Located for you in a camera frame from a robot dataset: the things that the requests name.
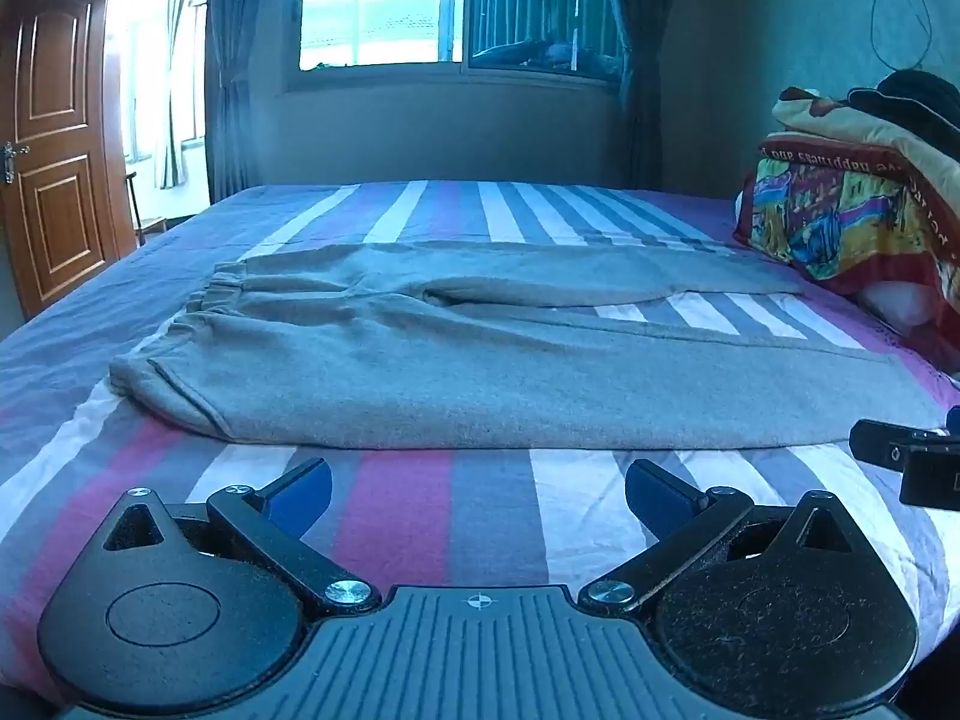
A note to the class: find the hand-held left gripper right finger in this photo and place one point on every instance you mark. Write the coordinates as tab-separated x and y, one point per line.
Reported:
654	501

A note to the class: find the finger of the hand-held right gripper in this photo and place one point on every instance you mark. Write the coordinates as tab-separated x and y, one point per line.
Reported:
885	444
930	481

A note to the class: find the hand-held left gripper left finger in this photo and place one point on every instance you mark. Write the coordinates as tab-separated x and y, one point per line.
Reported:
304	501

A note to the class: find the grey pants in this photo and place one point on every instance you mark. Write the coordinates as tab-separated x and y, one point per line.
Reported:
480	367

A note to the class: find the white pillow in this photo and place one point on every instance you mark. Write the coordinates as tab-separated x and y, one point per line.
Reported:
900	304

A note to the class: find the striped bed sheet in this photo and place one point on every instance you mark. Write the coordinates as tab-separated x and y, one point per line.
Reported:
450	510

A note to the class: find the colourful printed blanket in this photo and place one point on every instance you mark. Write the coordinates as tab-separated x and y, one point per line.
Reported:
832	217

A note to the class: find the wooden chair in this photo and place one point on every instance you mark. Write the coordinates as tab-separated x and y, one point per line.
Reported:
146	217

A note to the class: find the black cloth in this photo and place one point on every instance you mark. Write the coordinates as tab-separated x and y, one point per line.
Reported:
911	101

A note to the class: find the brown wooden door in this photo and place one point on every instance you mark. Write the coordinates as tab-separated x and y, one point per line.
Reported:
56	150

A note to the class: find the dark curtain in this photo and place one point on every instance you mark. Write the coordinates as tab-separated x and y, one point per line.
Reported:
637	67
229	67

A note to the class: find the white sheer curtain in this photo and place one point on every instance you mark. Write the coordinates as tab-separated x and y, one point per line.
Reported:
174	82

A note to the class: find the dark cloth on windowsill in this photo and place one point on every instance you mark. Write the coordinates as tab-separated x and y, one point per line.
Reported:
540	54

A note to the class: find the tall bright side window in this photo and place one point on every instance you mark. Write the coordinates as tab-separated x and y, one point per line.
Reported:
142	67

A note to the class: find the large sliding window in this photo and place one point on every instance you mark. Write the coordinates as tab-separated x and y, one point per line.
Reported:
390	7

